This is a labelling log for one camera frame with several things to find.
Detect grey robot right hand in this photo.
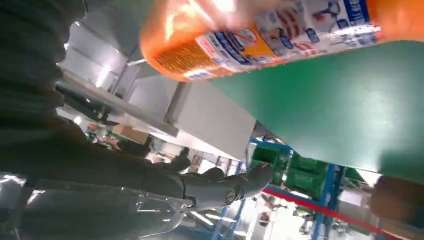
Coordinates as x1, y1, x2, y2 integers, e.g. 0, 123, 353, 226
0, 115, 275, 240

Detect clear plastic hand cover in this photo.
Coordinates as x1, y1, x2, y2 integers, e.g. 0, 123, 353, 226
0, 172, 195, 240

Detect pale grey table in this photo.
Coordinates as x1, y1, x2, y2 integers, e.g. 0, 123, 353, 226
56, 19, 257, 163

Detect green plastic crate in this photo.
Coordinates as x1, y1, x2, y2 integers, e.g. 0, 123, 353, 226
250, 145, 293, 186
342, 167, 366, 187
284, 153, 329, 200

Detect blue metal rack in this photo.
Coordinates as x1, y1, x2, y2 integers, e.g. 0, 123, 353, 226
211, 136, 352, 240

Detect green table mat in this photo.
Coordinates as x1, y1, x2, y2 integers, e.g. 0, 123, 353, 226
211, 39, 424, 185

